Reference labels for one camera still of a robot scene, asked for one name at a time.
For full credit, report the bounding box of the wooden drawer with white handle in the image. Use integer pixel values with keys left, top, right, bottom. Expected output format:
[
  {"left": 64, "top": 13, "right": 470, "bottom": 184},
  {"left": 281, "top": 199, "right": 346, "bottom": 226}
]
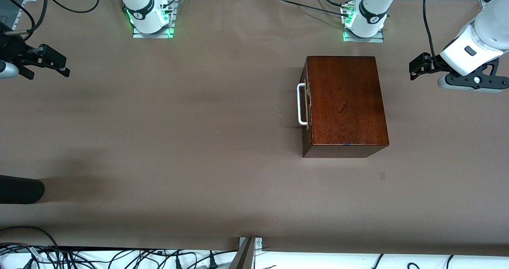
[{"left": 297, "top": 78, "right": 313, "bottom": 131}]

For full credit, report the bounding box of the dark brown wooden cabinet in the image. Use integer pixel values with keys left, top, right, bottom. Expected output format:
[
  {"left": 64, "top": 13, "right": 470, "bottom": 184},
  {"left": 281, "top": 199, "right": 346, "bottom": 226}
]
[{"left": 301, "top": 56, "right": 390, "bottom": 158}]

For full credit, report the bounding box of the black cylinder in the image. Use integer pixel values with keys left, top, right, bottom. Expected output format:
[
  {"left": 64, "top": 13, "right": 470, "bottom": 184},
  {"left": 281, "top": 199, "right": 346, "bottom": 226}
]
[{"left": 0, "top": 175, "right": 45, "bottom": 205}]

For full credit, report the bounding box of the brown paper table cover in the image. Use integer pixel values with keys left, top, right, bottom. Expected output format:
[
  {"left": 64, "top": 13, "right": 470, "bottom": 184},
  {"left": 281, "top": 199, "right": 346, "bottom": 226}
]
[{"left": 0, "top": 0, "right": 509, "bottom": 257}]

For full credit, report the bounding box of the black cable with metal plug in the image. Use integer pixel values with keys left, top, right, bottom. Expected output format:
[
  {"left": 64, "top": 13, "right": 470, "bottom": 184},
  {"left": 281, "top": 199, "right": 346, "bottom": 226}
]
[{"left": 7, "top": 0, "right": 51, "bottom": 35}]

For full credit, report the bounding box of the aluminium frame post with bracket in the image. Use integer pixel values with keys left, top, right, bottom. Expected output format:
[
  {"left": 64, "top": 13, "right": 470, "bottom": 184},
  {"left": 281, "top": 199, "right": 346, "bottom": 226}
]
[{"left": 229, "top": 237, "right": 263, "bottom": 269}]

